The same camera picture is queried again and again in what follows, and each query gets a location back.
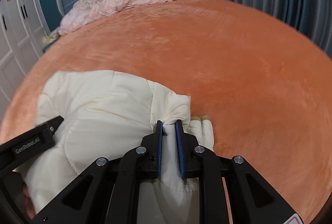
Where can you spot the white quilted comforter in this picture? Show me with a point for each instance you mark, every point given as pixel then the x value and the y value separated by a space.
pixel 105 114

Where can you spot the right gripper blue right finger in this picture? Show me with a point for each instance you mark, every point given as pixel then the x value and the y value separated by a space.
pixel 180 149

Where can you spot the white panelled wardrobe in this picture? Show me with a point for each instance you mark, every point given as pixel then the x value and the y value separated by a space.
pixel 23 27

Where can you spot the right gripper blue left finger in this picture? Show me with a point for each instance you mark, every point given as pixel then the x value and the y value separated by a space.
pixel 159 140

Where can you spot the orange plush bed blanket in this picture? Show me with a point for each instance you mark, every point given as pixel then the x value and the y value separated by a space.
pixel 266 87

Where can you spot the yellowish clutter on nightstand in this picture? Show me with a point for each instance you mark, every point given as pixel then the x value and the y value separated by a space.
pixel 50 39

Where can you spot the person's left hand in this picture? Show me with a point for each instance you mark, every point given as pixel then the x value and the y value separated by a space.
pixel 30 211

